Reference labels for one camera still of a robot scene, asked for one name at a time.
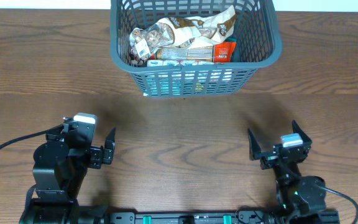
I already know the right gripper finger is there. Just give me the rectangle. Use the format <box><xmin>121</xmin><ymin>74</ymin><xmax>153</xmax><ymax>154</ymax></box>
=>
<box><xmin>291</xmin><ymin>120</ymin><xmax>312</xmax><ymax>145</ymax></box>
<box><xmin>247</xmin><ymin>128</ymin><xmax>261</xmax><ymax>161</ymax></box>

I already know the mint green wipes pack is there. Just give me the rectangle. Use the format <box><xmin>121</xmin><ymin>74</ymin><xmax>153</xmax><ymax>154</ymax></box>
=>
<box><xmin>144</xmin><ymin>75</ymin><xmax>181</xmax><ymax>96</ymax></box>

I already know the green Nescafe coffee bag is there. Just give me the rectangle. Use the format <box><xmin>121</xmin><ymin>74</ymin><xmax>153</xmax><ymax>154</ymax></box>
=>
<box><xmin>226</xmin><ymin>37</ymin><xmax>241</xmax><ymax>62</ymax></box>

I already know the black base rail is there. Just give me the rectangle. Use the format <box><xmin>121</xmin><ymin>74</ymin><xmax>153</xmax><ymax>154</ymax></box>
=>
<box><xmin>73</xmin><ymin>205</ymin><xmax>341</xmax><ymax>224</ymax></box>

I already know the orange biscuit packet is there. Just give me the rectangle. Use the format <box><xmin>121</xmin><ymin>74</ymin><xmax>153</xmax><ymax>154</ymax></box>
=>
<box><xmin>150</xmin><ymin>42</ymin><xmax>236</xmax><ymax>63</ymax></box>

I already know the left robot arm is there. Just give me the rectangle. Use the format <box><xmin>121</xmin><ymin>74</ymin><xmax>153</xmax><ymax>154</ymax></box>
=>
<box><xmin>19</xmin><ymin>118</ymin><xmax>116</xmax><ymax>223</ymax></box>

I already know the grey plastic basket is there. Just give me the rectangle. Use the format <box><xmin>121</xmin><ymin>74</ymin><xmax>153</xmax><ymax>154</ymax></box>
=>
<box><xmin>110</xmin><ymin>0</ymin><xmax>282</xmax><ymax>98</ymax></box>

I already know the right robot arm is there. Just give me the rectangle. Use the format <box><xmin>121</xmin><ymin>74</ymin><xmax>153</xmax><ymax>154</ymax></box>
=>
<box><xmin>248</xmin><ymin>121</ymin><xmax>326</xmax><ymax>223</ymax></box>

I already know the PanTree snack pouch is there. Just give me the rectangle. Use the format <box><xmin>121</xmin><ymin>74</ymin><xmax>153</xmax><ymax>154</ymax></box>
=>
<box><xmin>181</xmin><ymin>5</ymin><xmax>237</xmax><ymax>49</ymax></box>
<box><xmin>129</xmin><ymin>17</ymin><xmax>201</xmax><ymax>67</ymax></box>

